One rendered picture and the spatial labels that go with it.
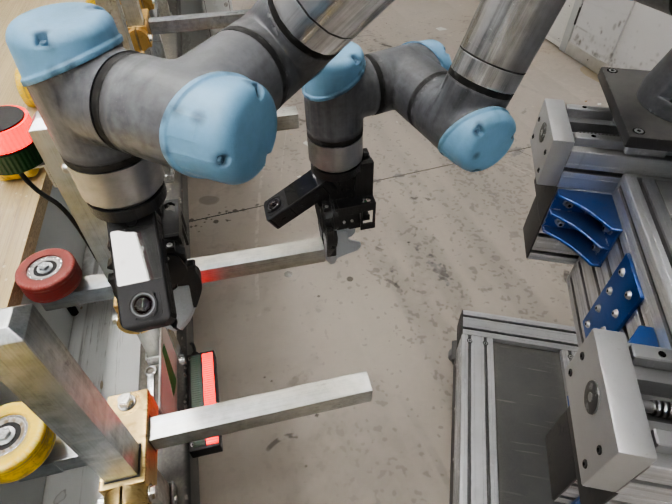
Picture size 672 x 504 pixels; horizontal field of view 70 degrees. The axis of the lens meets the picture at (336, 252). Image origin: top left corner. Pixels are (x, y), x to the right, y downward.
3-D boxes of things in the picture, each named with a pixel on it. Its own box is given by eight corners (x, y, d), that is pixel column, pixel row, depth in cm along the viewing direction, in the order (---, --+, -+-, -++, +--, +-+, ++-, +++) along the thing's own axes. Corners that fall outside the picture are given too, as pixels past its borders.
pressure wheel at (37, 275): (103, 289, 80) (76, 240, 72) (98, 328, 75) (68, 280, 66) (52, 298, 79) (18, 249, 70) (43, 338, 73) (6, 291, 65)
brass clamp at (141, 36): (155, 28, 123) (150, 7, 120) (154, 50, 114) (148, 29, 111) (131, 30, 122) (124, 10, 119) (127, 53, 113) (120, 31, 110)
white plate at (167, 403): (178, 304, 90) (164, 268, 83) (179, 438, 72) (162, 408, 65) (174, 304, 90) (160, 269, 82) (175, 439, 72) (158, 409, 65)
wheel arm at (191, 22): (262, 19, 125) (261, 5, 122) (264, 25, 123) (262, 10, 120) (58, 38, 117) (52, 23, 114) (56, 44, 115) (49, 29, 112)
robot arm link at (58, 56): (58, 50, 30) (-34, 26, 32) (116, 188, 38) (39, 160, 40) (144, 7, 35) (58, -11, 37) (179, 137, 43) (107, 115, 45)
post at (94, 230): (175, 348, 86) (65, 102, 51) (175, 365, 83) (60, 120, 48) (155, 352, 85) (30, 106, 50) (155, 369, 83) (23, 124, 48)
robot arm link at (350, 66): (383, 54, 55) (315, 71, 52) (379, 137, 63) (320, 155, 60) (351, 29, 60) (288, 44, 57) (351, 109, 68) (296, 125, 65)
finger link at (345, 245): (362, 269, 81) (363, 230, 74) (328, 276, 80) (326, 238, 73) (358, 256, 83) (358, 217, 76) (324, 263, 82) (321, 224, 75)
